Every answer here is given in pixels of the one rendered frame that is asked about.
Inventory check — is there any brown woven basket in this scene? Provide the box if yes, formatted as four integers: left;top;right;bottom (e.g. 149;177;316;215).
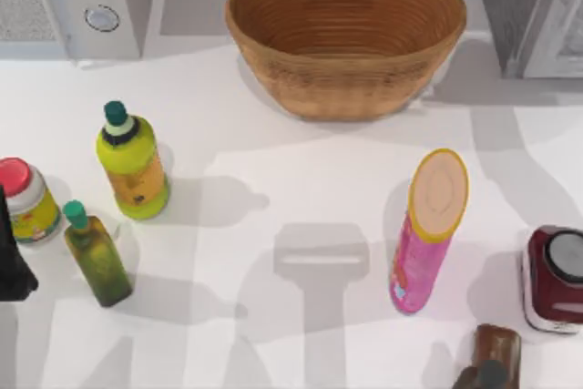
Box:
224;0;468;123

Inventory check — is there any pink can with yellow rim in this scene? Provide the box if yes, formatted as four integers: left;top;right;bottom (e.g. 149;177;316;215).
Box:
387;148;470;316

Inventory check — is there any yellow-green bottle with green cap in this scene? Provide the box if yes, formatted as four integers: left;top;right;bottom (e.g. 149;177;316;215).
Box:
95;100;172;220

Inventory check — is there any dark green oil bottle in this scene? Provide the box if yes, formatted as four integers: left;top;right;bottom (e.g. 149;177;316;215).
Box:
62;200;134;309

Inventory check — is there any round silver microwave knob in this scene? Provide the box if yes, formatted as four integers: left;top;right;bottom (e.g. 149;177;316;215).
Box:
84;5;121;33

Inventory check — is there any yellow jar with red lid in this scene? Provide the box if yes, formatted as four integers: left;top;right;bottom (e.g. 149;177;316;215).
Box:
0;157;63;246

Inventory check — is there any brown bottle with dark cap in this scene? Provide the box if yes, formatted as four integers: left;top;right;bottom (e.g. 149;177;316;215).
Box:
452;322;523;389

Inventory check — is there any dark red jar grey lid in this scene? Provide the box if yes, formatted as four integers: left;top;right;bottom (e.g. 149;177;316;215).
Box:
521;224;583;335

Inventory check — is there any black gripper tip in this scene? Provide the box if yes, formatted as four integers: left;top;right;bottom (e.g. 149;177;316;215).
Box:
0;184;39;303

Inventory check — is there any pale microwave oven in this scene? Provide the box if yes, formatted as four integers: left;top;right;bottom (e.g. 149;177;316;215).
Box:
0;0;157;63

